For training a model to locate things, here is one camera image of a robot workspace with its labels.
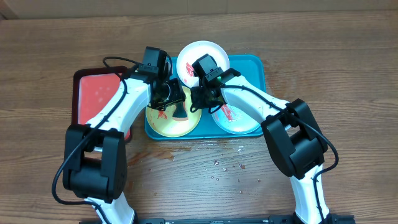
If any dark green bow-shaped sponge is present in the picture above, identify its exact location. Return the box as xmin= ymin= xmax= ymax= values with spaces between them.
xmin=172 ymin=102 xmax=188 ymax=121

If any yellow plate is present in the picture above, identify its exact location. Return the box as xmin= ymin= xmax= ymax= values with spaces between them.
xmin=145 ymin=86 xmax=201 ymax=140

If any light blue plate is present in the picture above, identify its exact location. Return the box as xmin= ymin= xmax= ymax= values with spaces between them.
xmin=210 ymin=104 xmax=262 ymax=136

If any white plate with red stain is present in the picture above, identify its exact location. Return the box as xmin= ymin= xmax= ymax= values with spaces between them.
xmin=176 ymin=40 xmax=229 ymax=88

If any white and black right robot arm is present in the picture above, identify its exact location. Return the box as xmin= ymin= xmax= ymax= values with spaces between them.
xmin=191 ymin=54 xmax=331 ymax=223

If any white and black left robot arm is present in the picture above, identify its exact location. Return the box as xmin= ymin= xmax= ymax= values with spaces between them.
xmin=52 ymin=47 xmax=185 ymax=223

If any dark brown tray of red water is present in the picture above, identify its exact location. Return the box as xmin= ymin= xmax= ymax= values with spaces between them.
xmin=71 ymin=68 xmax=120 ymax=124

